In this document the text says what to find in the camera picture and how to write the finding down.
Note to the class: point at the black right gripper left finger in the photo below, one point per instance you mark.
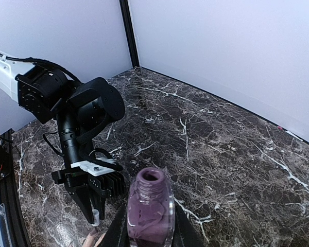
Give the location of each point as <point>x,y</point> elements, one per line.
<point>116,235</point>

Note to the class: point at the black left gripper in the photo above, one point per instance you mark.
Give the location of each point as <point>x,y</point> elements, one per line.
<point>75,182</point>

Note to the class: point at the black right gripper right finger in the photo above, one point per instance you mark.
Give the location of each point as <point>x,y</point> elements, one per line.
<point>184,234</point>

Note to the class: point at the white nail polish brush cap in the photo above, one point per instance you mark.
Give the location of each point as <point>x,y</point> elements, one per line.
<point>96,217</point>

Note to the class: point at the purple nail polish bottle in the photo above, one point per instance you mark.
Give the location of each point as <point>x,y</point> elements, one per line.
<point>150,209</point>

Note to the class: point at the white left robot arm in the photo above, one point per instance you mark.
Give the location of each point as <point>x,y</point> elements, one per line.
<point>82,111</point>

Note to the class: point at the person's bare hand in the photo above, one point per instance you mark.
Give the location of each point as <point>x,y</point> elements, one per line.
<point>93,238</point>

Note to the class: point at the black left frame post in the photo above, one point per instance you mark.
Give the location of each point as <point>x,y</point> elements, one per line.
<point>128,26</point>

